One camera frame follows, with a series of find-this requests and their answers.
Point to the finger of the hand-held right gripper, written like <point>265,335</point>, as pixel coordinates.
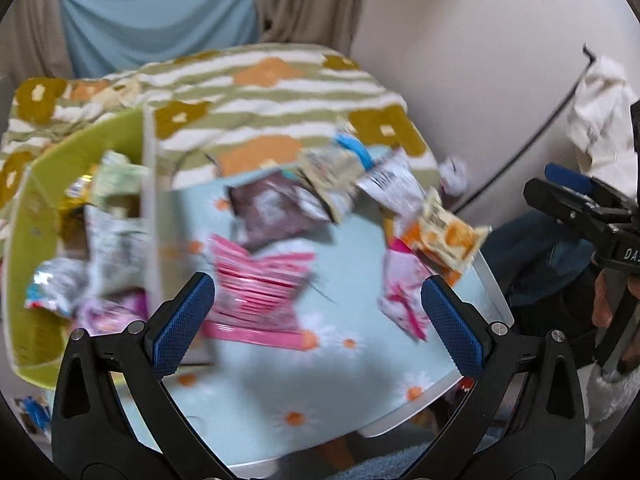
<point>560,200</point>
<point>565,174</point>

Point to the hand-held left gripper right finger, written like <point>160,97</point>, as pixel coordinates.
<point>450,325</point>

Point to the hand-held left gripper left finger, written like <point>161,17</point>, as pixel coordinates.
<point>182,325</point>

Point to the purple snack packet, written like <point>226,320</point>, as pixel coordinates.
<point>105,317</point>

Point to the pink striped snack packet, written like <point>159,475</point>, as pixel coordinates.
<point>255,285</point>

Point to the pile of snack packets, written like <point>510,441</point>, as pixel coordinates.
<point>440,232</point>

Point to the white crinkled snack packet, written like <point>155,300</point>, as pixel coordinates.
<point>112,255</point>

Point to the silver snack packet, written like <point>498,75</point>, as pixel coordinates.
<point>55,282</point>

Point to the pale green snack packet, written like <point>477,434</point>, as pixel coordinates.
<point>120,180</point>

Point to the gold snack packet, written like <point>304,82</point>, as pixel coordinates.
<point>77,197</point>

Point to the green cardboard box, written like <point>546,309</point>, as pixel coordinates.
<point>30,200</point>

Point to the person's right hand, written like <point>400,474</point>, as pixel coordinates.
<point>602,300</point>

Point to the white hanging garment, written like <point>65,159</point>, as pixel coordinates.
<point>600,110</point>

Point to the light blue daisy tablecloth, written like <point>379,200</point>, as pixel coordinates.
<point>350,285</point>

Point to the crumpled white plastic bag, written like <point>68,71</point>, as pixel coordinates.
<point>452,176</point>

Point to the green striped floral blanket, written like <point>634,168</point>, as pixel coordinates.
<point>280,95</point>

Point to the beige curtain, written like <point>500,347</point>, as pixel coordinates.
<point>40,35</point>
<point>310,0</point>

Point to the blue hanging cloth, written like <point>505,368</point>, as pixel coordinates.
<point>150,15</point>

